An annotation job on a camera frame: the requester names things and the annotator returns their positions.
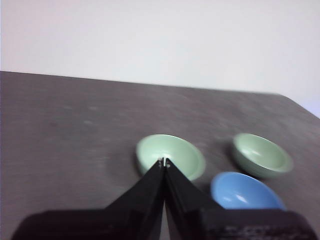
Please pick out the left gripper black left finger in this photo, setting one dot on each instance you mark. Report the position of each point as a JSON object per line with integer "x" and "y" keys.
{"x": 120, "y": 220}

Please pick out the blue ribbed bowl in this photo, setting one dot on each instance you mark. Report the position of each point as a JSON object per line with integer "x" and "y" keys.
{"x": 240, "y": 192}

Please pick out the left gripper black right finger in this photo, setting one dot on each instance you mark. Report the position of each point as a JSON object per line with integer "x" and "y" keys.
{"x": 212, "y": 222}

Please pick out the green ribbed bowl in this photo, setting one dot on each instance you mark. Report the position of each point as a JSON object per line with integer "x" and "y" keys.
{"x": 175, "y": 150}
{"x": 262, "y": 155}

